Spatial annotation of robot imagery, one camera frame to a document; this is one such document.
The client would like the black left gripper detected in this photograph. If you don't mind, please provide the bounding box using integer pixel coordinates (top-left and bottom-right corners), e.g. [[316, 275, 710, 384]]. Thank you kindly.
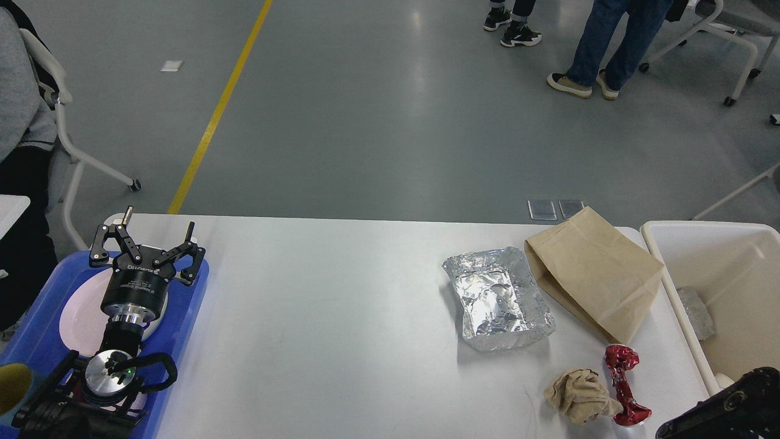
[[88, 205, 206, 323]]

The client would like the pink plate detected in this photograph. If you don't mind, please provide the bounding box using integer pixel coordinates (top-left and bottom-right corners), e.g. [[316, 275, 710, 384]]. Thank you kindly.
[[59, 269, 168, 357]]

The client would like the brown paper napkin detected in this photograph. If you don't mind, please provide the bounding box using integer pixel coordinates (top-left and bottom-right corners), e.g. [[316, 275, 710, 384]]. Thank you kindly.
[[543, 368, 623, 424]]

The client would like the red foil wrapper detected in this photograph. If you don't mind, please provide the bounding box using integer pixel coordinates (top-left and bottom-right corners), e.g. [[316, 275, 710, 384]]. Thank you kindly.
[[604, 344, 652, 427]]

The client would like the white paper cup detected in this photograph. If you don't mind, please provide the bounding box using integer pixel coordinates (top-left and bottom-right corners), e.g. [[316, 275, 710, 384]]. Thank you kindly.
[[714, 373, 735, 390]]

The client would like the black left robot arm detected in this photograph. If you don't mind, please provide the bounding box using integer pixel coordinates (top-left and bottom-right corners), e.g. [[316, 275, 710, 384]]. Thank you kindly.
[[2, 207, 208, 438]]

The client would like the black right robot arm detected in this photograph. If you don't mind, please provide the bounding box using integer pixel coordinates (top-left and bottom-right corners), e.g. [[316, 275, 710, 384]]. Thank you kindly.
[[655, 366, 779, 438]]

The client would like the seated person grey cardigan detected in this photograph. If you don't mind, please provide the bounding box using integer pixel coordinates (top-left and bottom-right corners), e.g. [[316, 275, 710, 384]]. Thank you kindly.
[[1, 1, 57, 337]]

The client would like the white chair left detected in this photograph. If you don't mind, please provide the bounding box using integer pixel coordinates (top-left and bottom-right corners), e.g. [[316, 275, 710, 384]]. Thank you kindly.
[[19, 28, 142, 251]]

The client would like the white paper on floor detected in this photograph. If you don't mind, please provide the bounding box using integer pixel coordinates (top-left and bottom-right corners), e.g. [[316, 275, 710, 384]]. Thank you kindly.
[[160, 59, 183, 73]]

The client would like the crumpled aluminium foil tray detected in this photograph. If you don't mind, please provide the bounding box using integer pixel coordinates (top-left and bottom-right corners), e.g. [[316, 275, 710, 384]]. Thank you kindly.
[[441, 246, 556, 352]]

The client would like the left metal floor plate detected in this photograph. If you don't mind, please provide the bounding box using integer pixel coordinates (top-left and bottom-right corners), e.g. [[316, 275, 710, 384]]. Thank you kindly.
[[527, 199, 558, 221]]

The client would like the metal floor plate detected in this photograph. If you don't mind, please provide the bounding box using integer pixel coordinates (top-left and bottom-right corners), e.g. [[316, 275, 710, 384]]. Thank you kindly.
[[558, 199, 587, 220], [527, 199, 558, 221]]

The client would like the right metal floor plate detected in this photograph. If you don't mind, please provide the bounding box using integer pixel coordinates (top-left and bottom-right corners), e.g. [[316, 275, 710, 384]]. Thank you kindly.
[[558, 199, 587, 220]]

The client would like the person in black trousers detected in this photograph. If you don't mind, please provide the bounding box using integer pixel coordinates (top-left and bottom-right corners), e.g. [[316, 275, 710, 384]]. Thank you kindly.
[[483, 1, 542, 48]]

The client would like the brown paper bag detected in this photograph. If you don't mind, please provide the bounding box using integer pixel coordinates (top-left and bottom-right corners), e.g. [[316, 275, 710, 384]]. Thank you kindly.
[[524, 207, 664, 344]]

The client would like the person in blue jeans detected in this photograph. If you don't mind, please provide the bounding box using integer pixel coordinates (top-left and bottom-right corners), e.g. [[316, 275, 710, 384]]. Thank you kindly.
[[546, 1, 673, 101]]

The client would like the white plastic bin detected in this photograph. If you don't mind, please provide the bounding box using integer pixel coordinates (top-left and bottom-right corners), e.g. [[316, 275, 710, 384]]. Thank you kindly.
[[641, 221, 779, 395]]

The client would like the white chair leg right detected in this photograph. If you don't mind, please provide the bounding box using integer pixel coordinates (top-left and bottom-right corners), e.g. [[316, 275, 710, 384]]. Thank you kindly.
[[690, 162, 779, 221]]

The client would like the white office chair right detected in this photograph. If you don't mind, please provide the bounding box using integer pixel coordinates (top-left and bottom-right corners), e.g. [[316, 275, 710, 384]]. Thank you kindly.
[[638, 1, 779, 107]]

